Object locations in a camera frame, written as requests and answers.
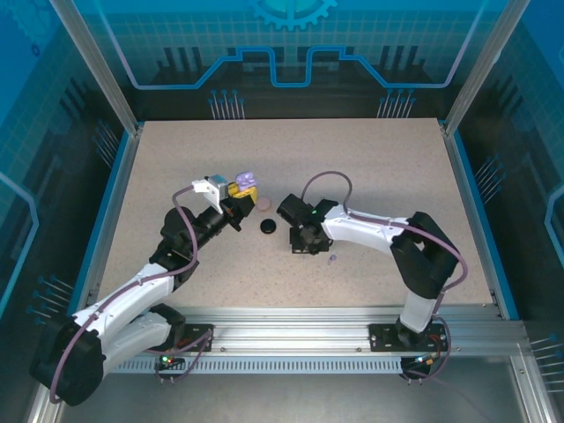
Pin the purple earbud charging case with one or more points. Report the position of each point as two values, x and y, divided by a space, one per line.
246 178

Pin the pink earbud charging case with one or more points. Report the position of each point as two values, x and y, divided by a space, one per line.
264 203

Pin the black earbud charging case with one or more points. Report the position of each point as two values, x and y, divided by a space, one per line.
268 226

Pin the purple earbud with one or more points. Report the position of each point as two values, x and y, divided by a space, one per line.
331 259

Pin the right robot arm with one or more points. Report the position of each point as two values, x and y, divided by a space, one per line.
365 229

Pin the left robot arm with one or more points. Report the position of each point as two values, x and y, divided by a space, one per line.
132 326

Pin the blue table edge trim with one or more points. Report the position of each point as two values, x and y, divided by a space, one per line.
106 211
477 211

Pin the small circuit board with LEDs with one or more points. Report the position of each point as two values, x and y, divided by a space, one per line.
168 360
425 360

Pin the steel bottom panel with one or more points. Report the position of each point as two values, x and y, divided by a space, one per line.
286 401

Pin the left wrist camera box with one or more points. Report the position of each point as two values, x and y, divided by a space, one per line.
216 185

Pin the aluminium side rail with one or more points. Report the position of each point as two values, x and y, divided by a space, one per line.
118 211
463 211

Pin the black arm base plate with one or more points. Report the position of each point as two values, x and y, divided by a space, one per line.
200 328
383 339

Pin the aluminium frame beam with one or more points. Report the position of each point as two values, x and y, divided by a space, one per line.
286 330

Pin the aluminium corner post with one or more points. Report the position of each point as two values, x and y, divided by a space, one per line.
101 70
480 66

